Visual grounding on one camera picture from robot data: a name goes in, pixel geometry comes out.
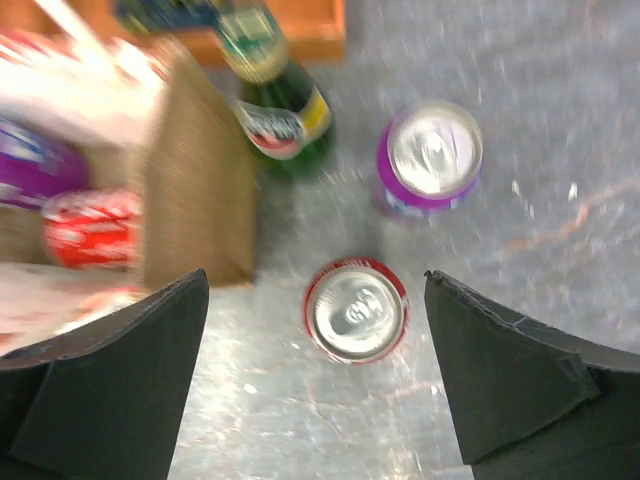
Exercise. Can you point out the purple soda can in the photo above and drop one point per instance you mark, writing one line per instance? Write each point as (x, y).
(429, 158)
(35, 168)

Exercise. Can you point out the red cola can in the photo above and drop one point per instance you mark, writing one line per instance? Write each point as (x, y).
(356, 310)
(92, 228)

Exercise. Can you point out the green glass bottle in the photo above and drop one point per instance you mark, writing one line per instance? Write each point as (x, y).
(281, 109)

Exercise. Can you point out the blue-green rolled sock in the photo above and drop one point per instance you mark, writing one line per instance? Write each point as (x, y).
(160, 16)

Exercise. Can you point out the burlap canvas tote bag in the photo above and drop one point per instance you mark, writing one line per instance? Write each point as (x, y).
(147, 120)

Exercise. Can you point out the wooden compartment tray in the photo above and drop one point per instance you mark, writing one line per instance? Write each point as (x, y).
(315, 29)

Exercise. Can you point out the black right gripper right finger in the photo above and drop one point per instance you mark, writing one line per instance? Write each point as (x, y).
(527, 400)

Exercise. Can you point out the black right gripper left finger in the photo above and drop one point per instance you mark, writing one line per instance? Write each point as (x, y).
(106, 400)

